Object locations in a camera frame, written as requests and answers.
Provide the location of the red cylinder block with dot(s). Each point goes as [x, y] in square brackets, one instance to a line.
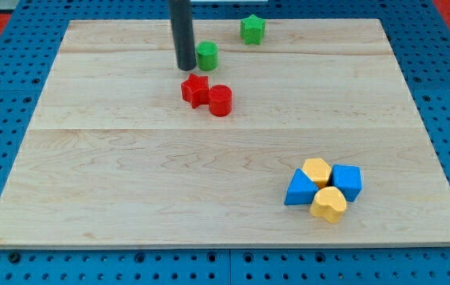
[220, 100]

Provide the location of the red star block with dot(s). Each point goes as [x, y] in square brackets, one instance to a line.
[195, 90]

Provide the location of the blue triangle block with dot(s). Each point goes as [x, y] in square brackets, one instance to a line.
[301, 189]

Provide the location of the green cylinder block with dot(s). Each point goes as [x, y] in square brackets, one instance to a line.
[207, 58]

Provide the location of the yellow hexagon block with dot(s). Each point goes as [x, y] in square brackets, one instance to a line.
[317, 170]

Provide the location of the light wooden board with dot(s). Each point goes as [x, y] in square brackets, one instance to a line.
[113, 157]

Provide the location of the green star block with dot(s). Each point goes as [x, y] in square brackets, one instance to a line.
[252, 29]

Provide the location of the yellow heart block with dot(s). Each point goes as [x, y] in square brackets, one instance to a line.
[329, 204]

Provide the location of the blue cube block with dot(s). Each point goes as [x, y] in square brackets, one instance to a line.
[346, 178]

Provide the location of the black cylindrical pointer rod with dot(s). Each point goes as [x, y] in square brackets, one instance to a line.
[180, 13]

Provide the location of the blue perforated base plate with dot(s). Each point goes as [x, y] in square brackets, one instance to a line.
[31, 32]

